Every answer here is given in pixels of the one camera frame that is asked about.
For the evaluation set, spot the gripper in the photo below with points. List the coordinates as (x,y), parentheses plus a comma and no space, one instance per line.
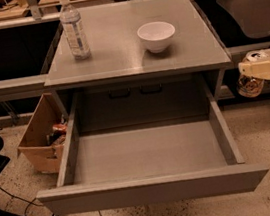
(257,65)

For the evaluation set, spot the orange patterned can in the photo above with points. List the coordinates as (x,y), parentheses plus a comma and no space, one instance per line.
(249,86)

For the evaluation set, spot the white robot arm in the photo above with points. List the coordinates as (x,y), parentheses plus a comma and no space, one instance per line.
(267,51)

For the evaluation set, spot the open grey top drawer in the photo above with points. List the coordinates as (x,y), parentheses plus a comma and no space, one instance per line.
(143,145)

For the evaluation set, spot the white ceramic bowl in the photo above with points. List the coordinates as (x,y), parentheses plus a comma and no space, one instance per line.
(156,36)

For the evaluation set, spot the grey metal cabinet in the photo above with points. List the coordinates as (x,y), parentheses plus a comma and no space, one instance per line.
(122,87)

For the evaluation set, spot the clear plastic water bottle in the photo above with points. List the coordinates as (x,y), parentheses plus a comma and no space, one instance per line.
(74,30)

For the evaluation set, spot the red snack packet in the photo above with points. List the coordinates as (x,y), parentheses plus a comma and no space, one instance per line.
(57,134)

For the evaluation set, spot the brown cardboard box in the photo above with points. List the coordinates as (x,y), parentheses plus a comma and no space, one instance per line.
(36,143)

